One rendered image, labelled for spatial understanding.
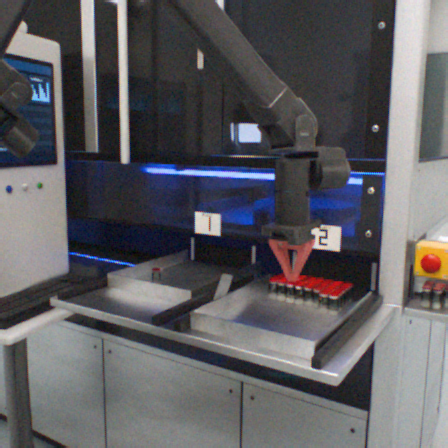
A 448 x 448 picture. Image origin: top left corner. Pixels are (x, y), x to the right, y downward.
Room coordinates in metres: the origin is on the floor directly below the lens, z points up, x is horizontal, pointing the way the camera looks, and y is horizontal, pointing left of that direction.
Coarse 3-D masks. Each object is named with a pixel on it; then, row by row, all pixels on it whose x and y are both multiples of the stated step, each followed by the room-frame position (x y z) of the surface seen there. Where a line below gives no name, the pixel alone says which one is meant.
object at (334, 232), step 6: (318, 228) 1.16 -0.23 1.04; (324, 228) 1.15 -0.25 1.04; (330, 228) 1.14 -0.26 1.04; (336, 228) 1.13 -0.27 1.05; (318, 234) 1.16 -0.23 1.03; (324, 234) 1.15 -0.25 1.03; (330, 234) 1.14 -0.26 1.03; (336, 234) 1.13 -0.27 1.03; (318, 240) 1.16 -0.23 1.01; (324, 240) 1.15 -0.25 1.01; (330, 240) 1.14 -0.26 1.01; (336, 240) 1.13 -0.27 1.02; (318, 246) 1.16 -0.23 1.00; (324, 246) 1.15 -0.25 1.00; (330, 246) 1.14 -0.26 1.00; (336, 246) 1.13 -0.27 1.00
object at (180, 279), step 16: (176, 256) 1.42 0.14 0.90; (112, 272) 1.19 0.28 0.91; (128, 272) 1.24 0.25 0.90; (144, 272) 1.29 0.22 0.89; (160, 272) 1.31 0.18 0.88; (176, 272) 1.32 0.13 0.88; (192, 272) 1.32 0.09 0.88; (208, 272) 1.32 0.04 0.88; (224, 272) 1.32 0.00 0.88; (240, 272) 1.23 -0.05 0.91; (256, 272) 1.31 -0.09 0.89; (128, 288) 1.14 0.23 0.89; (144, 288) 1.12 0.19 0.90; (160, 288) 1.09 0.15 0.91; (176, 288) 1.06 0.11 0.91; (192, 288) 1.17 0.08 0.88; (208, 288) 1.10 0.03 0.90
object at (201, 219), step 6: (198, 216) 1.35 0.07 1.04; (204, 216) 1.34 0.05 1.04; (210, 216) 1.33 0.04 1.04; (216, 216) 1.32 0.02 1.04; (198, 222) 1.35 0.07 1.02; (204, 222) 1.34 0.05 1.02; (216, 222) 1.32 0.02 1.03; (198, 228) 1.35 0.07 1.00; (204, 228) 1.34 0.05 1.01; (210, 228) 1.33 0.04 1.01; (216, 228) 1.32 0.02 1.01; (210, 234) 1.33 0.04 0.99; (216, 234) 1.31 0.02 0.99
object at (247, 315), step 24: (240, 288) 1.07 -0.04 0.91; (264, 288) 1.16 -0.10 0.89; (192, 312) 0.91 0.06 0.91; (216, 312) 0.98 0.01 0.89; (240, 312) 1.00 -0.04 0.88; (264, 312) 1.00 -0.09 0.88; (288, 312) 1.00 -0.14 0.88; (312, 312) 1.00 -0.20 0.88; (240, 336) 0.85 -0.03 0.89; (264, 336) 0.82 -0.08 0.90; (288, 336) 0.79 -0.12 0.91; (312, 336) 0.87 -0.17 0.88
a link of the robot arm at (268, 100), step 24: (168, 0) 0.70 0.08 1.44; (192, 0) 0.70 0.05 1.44; (192, 24) 0.71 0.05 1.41; (216, 24) 0.72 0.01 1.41; (216, 48) 0.72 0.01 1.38; (240, 48) 0.73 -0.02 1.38; (240, 72) 0.73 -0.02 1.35; (264, 72) 0.75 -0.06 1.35; (240, 96) 0.76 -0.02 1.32; (264, 96) 0.74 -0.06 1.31; (288, 96) 0.75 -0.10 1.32; (264, 120) 0.77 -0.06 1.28; (288, 120) 0.75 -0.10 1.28; (288, 144) 0.78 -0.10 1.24
